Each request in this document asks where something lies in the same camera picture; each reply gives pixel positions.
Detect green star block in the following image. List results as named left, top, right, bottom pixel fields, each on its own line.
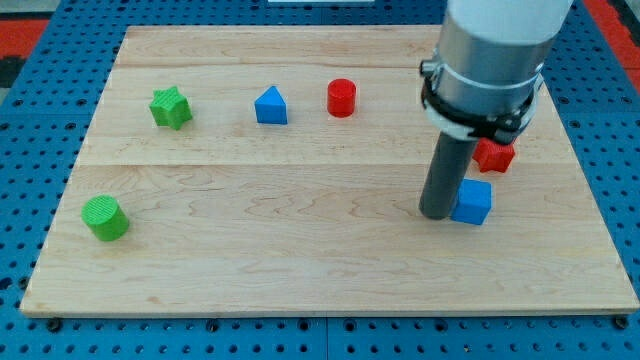
left=149, top=86, right=193, bottom=130

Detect blue cube block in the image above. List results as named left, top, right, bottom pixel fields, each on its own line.
left=450, top=178, right=492, bottom=225

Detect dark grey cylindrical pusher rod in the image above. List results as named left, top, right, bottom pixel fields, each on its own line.
left=419, top=132, right=478, bottom=220

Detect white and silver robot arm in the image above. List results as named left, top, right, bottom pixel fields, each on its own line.
left=420, top=0, right=573, bottom=145

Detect red cylinder block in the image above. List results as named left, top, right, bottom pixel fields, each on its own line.
left=327, top=78, right=357, bottom=118

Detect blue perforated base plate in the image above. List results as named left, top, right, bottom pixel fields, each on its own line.
left=1, top=1, right=639, bottom=359

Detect green cylinder block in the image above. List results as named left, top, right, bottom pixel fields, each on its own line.
left=81, top=195, right=129, bottom=242

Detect blue triangular prism block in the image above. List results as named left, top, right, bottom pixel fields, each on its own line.
left=254, top=86, right=288, bottom=125

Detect red star block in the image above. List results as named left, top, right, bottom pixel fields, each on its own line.
left=472, top=139, right=515, bottom=173

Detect light wooden board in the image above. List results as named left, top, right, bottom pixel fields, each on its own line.
left=21, top=25, right=639, bottom=318

